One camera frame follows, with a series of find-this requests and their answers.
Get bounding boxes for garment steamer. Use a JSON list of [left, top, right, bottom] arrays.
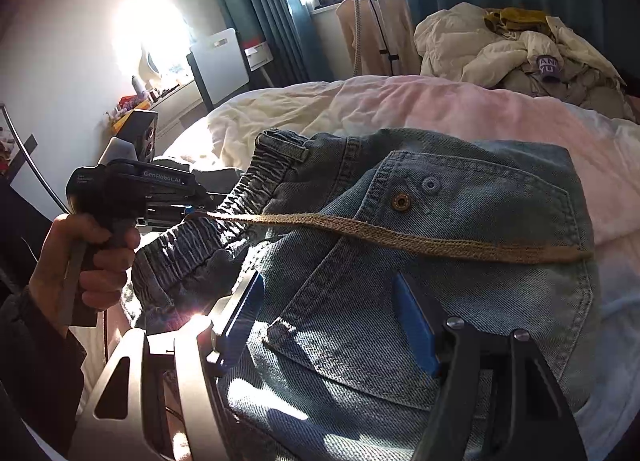
[[333, 0, 402, 78]]

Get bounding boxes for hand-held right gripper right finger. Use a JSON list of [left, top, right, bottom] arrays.
[[392, 273, 589, 461]]

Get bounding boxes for beige hanging garment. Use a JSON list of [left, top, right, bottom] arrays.
[[335, 0, 422, 78]]

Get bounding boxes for brown drawstring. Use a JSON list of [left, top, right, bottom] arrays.
[[192, 211, 594, 265]]

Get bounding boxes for metal tube frame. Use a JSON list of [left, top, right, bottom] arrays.
[[0, 102, 68, 214]]

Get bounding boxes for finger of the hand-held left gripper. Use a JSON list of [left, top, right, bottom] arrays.
[[142, 193, 237, 230]]

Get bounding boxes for cream down jacket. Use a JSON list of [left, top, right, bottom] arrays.
[[414, 2, 626, 92]]

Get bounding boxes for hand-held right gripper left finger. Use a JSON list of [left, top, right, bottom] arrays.
[[66, 271, 266, 461]]

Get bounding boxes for person's left hand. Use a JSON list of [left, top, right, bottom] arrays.
[[27, 213, 143, 338]]

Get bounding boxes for mustard yellow garment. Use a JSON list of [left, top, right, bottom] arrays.
[[482, 7, 552, 38]]

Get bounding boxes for blue denim pants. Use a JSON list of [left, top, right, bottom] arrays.
[[120, 127, 602, 461]]

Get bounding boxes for white dressing table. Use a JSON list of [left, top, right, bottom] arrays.
[[104, 41, 277, 142]]

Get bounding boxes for person's left forearm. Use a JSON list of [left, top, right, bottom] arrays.
[[0, 286, 89, 461]]

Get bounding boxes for white chair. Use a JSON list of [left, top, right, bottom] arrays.
[[186, 27, 254, 110]]

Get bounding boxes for grey garment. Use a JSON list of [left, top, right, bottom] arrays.
[[500, 60, 637, 122]]

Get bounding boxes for mirror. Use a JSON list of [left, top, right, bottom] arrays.
[[111, 0, 197, 88]]

